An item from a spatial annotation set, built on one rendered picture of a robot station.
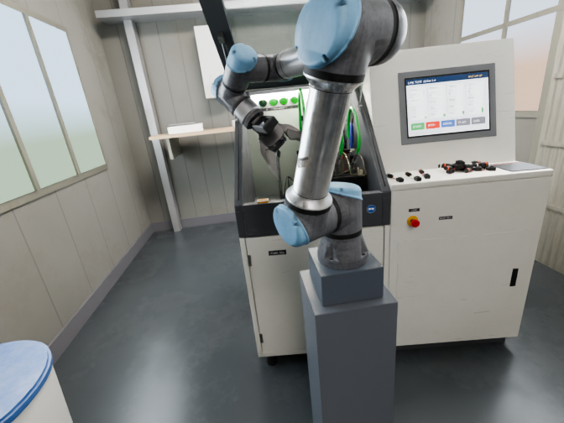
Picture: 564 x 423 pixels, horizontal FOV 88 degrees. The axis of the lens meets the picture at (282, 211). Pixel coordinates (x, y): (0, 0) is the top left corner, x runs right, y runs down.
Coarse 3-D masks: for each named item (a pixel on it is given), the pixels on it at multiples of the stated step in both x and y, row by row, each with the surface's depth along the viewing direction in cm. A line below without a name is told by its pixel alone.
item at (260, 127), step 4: (260, 116) 87; (264, 116) 84; (268, 116) 81; (272, 116) 78; (256, 120) 87; (260, 120) 84; (264, 120) 79; (268, 120) 78; (272, 120) 78; (276, 120) 78; (256, 124) 84; (260, 124) 81; (264, 124) 78; (268, 124) 78; (272, 124) 78; (276, 124) 79; (256, 128) 85; (260, 128) 81; (264, 128) 78; (268, 128) 78; (272, 128) 79; (264, 132) 80; (268, 132) 79
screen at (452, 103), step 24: (408, 72) 142; (432, 72) 142; (456, 72) 142; (480, 72) 142; (408, 96) 143; (432, 96) 143; (456, 96) 143; (480, 96) 143; (408, 120) 145; (432, 120) 144; (456, 120) 144; (480, 120) 144
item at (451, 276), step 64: (384, 64) 142; (448, 64) 142; (512, 64) 141; (384, 128) 146; (512, 128) 144; (448, 192) 129; (512, 192) 129; (448, 256) 139; (512, 256) 139; (448, 320) 152; (512, 320) 152
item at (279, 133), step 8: (256, 112) 86; (248, 120) 86; (248, 128) 90; (280, 128) 86; (264, 136) 86; (272, 136) 86; (280, 136) 86; (264, 144) 86; (272, 144) 86; (280, 144) 92
